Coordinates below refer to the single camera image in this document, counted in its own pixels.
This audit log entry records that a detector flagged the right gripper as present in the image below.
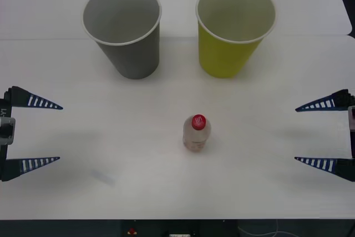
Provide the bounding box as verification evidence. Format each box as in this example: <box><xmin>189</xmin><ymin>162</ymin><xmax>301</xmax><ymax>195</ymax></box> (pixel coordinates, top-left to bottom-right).
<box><xmin>294</xmin><ymin>89</ymin><xmax>355</xmax><ymax>183</ymax></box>

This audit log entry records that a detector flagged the grey plastic waste bin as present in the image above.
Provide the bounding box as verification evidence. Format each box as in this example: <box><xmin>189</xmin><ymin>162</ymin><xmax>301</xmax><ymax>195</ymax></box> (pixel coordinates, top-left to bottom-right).
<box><xmin>81</xmin><ymin>0</ymin><xmax>163</xmax><ymax>80</ymax></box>

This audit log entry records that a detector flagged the clear bottle with red cap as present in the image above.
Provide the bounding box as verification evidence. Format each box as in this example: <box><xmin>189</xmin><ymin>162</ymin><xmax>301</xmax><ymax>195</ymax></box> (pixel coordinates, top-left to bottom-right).
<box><xmin>182</xmin><ymin>114</ymin><xmax>212</xmax><ymax>154</ymax></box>

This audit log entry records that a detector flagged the yellow-green plastic waste bin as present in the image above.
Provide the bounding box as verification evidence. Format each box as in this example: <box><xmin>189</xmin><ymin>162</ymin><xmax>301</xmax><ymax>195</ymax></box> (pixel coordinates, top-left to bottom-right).
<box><xmin>195</xmin><ymin>0</ymin><xmax>277</xmax><ymax>79</ymax></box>

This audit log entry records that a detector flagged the white cable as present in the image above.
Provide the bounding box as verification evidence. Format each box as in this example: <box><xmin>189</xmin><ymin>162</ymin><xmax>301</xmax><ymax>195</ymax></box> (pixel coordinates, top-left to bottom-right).
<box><xmin>237</xmin><ymin>219</ymin><xmax>303</xmax><ymax>237</ymax></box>

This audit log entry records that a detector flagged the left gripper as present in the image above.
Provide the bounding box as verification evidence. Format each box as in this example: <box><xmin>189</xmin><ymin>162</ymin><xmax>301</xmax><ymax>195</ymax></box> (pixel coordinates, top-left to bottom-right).
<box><xmin>0</xmin><ymin>85</ymin><xmax>64</xmax><ymax>183</ymax></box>

